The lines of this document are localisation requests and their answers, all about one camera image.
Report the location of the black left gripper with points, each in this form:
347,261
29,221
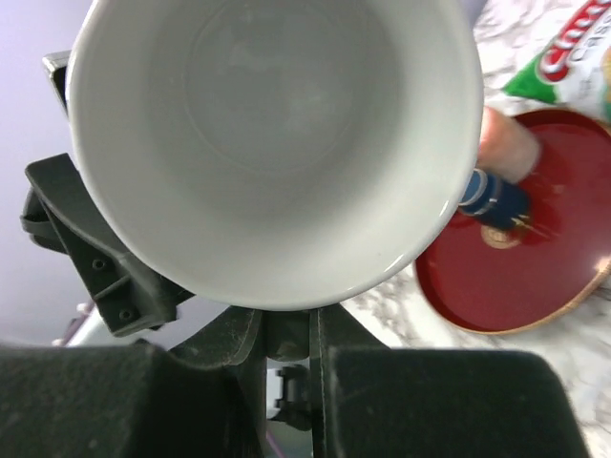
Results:
287,342

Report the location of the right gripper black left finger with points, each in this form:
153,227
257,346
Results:
203,398

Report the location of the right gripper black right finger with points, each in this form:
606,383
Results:
369,400

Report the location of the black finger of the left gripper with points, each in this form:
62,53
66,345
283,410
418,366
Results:
59,215

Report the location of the light blue white mug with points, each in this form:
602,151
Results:
278,155

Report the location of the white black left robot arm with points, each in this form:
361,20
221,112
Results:
83,324

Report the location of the dark blue mug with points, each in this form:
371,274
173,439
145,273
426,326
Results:
495,202

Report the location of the pink upside-down mug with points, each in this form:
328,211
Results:
506,148

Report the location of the red round tray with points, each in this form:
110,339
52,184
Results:
488,281

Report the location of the green chips bag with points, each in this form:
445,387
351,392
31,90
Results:
573,70

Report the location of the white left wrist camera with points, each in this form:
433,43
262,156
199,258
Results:
55,65

